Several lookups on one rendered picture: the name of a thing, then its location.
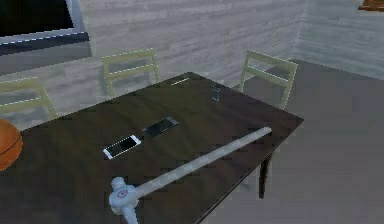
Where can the brown wooden wall shelf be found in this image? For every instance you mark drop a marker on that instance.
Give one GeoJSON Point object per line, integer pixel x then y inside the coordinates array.
{"type": "Point", "coordinates": [372, 5]}

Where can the pale green wooden chair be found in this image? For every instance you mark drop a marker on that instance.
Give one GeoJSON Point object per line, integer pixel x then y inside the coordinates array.
{"type": "Point", "coordinates": [130, 70]}
{"type": "Point", "coordinates": [269, 75]}
{"type": "Point", "coordinates": [23, 98]}

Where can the white-edged smartphone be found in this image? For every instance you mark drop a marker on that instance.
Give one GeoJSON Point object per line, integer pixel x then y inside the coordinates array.
{"type": "Point", "coordinates": [122, 146]}

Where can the orange basketball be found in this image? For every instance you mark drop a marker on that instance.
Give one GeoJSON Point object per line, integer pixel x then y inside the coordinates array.
{"type": "Point", "coordinates": [8, 145]}

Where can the dark brown wooden table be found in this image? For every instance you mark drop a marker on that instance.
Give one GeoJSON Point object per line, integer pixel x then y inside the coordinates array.
{"type": "Point", "coordinates": [83, 133]}

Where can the thin white flat strip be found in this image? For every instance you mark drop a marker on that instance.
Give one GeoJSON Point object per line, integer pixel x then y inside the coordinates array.
{"type": "Point", "coordinates": [180, 81]}

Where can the pale grey baseball bat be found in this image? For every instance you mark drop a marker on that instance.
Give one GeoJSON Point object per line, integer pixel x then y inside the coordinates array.
{"type": "Point", "coordinates": [200, 161]}

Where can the black smartphone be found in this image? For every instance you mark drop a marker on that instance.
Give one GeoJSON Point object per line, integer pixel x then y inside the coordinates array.
{"type": "Point", "coordinates": [160, 126]}

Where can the white-framed dark window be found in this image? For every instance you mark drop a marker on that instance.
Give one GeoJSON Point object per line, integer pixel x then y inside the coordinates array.
{"type": "Point", "coordinates": [35, 20]}

